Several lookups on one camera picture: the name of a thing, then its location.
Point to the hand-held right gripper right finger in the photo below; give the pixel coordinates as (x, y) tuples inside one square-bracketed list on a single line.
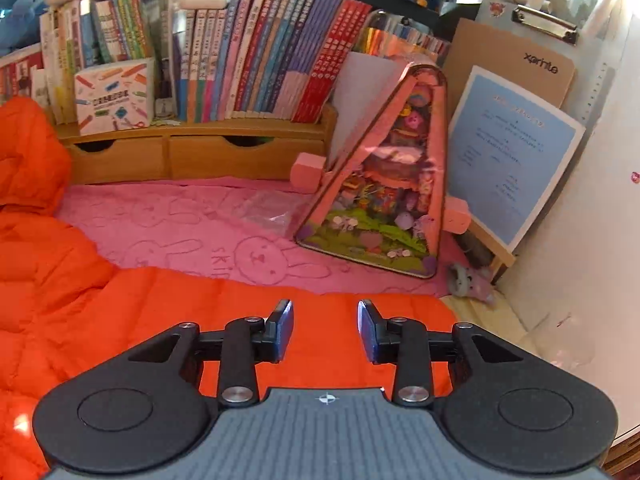
[(366, 332)]

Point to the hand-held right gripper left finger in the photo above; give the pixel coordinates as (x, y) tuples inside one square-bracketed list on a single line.
[(285, 331)]

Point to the orange puffer jacket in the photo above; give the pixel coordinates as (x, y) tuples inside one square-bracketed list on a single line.
[(150, 310)]

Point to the small grey plush toy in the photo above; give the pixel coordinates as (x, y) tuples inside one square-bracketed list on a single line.
[(467, 280)]

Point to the clear plastic bag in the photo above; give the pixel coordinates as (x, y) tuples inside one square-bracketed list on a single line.
[(270, 210)]

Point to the pink foam block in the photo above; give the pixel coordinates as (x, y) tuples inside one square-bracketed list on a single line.
[(307, 172), (457, 216)]

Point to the pink rabbit-print blanket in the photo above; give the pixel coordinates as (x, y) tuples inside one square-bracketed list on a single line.
[(175, 230)]

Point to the pink triangular toy case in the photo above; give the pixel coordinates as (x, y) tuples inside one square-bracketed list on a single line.
[(390, 185)]

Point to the wooden easel stand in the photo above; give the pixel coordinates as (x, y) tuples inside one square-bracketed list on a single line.
[(495, 255)]

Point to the wooden desk organizer with drawers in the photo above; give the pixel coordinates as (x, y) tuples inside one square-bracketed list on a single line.
[(200, 160)]

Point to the blue framed paper sheet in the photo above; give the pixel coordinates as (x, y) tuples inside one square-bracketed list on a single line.
[(515, 145)]

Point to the lavender paper sheet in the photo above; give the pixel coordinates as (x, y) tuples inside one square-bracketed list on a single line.
[(360, 90)]

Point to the row of upright books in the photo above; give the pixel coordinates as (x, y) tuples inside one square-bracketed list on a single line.
[(260, 60)]

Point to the white pencil-print book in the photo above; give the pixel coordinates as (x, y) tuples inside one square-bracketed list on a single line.
[(115, 95)]

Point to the row of thin colourful books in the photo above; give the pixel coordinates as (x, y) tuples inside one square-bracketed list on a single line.
[(400, 35)]

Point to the clear clipboard with metal clip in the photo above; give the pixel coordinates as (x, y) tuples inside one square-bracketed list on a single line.
[(545, 25)]

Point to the stack of leaning books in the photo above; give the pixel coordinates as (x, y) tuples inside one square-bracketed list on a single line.
[(20, 75)]

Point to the blue plush toy white paws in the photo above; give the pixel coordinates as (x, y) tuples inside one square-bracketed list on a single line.
[(20, 10)]

